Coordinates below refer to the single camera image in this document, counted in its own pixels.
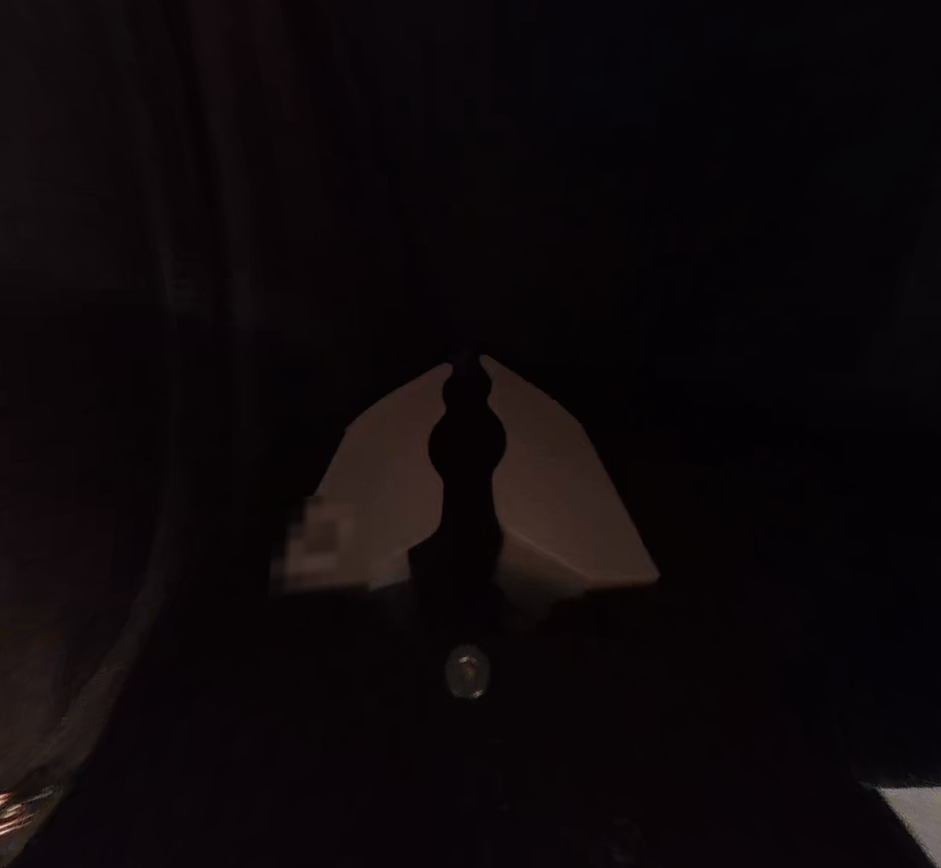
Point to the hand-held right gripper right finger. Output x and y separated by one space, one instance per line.
559 486

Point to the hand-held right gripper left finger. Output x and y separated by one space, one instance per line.
389 471

